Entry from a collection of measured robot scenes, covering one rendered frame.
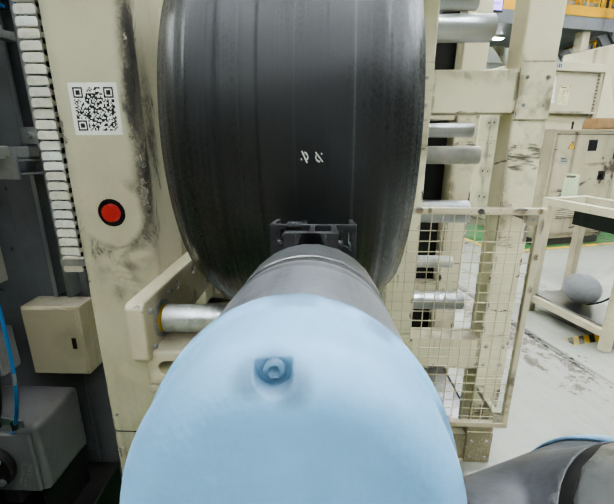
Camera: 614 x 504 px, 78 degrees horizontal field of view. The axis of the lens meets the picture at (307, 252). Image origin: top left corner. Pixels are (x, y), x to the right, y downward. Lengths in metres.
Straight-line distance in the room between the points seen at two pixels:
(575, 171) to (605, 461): 4.90
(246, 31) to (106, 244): 0.44
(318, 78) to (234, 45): 0.09
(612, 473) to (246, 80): 0.38
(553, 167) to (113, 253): 4.54
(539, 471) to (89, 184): 0.67
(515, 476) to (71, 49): 0.71
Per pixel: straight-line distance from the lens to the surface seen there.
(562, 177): 4.97
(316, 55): 0.42
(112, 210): 0.70
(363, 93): 0.41
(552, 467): 0.24
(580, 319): 2.86
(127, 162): 0.68
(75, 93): 0.71
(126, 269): 0.73
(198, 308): 0.63
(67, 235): 0.77
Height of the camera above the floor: 1.18
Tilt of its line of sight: 17 degrees down
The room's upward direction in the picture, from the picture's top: straight up
